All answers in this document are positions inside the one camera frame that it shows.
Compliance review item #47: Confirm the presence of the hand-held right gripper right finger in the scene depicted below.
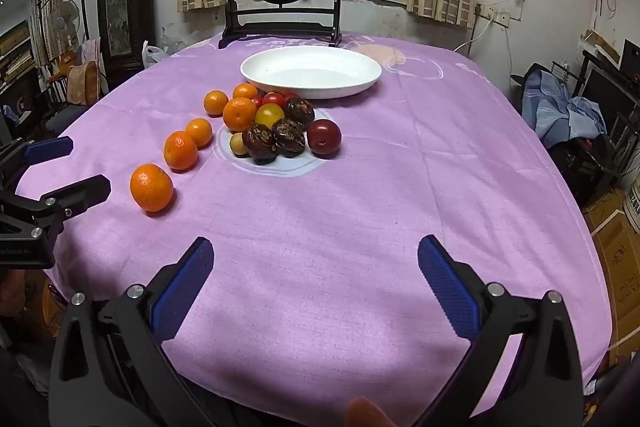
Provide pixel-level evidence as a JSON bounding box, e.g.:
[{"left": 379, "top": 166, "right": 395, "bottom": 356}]
[{"left": 417, "top": 234, "right": 586, "bottom": 427}]

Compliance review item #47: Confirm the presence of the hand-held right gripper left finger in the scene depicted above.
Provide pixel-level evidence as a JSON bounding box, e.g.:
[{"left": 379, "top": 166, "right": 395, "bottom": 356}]
[{"left": 48, "top": 237, "right": 216, "bottom": 427}]

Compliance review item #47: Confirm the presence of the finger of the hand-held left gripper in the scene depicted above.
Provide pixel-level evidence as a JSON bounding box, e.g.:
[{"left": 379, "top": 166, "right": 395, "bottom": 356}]
[
  {"left": 0, "top": 174, "right": 112, "bottom": 240},
  {"left": 0, "top": 136, "right": 74, "bottom": 188}
]

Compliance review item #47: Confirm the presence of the dark brown water chestnut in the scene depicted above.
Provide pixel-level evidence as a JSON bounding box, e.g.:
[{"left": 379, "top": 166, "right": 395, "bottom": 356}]
[
  {"left": 284, "top": 97, "right": 316, "bottom": 125},
  {"left": 271, "top": 118, "right": 307, "bottom": 156},
  {"left": 242, "top": 123, "right": 277, "bottom": 165}
]

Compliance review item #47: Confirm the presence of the yellow tomato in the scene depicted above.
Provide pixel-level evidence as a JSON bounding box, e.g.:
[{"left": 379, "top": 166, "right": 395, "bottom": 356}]
[{"left": 255, "top": 104, "right": 286, "bottom": 130}]

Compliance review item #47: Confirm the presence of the dark red plum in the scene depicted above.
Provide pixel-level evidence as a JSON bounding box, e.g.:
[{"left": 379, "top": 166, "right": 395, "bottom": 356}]
[{"left": 306, "top": 119, "right": 343, "bottom": 156}]

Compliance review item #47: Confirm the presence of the white oval plate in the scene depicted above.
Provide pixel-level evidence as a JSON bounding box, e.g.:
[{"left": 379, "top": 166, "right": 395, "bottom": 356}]
[{"left": 240, "top": 46, "right": 383, "bottom": 100}]

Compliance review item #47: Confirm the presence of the orange cushion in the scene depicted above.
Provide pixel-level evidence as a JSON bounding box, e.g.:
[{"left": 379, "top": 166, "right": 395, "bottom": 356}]
[{"left": 67, "top": 62, "right": 101, "bottom": 105}]

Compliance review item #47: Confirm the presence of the purple printed tablecloth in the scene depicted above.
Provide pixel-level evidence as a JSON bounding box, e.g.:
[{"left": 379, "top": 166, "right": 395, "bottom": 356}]
[{"left": 15, "top": 32, "right": 613, "bottom": 418}]

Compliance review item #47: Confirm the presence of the white standing fan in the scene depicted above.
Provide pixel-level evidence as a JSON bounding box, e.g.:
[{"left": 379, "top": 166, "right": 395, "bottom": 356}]
[{"left": 55, "top": 0, "right": 81, "bottom": 32}]

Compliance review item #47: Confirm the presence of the white plastic bag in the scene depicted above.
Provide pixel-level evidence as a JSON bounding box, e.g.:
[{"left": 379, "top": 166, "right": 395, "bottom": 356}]
[{"left": 141, "top": 40, "right": 171, "bottom": 68}]

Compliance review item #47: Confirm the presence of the cardboard box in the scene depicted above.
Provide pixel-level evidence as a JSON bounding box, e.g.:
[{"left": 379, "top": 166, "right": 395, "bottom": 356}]
[{"left": 585, "top": 189, "right": 640, "bottom": 338}]

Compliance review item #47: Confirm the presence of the blue cloth pile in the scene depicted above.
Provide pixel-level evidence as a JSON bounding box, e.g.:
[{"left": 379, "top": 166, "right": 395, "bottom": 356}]
[{"left": 522, "top": 69, "right": 608, "bottom": 148}]

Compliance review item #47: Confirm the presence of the black monitor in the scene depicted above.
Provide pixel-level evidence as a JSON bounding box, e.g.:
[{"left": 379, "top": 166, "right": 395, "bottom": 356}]
[{"left": 580, "top": 39, "right": 640, "bottom": 135}]

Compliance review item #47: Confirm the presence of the white power cable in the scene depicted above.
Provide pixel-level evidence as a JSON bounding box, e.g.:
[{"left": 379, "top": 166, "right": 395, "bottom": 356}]
[{"left": 452, "top": 14, "right": 493, "bottom": 52}]

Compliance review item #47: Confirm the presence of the white wall outlet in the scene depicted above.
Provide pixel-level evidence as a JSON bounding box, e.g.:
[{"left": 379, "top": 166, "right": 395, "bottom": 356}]
[{"left": 475, "top": 4, "right": 511, "bottom": 28}]

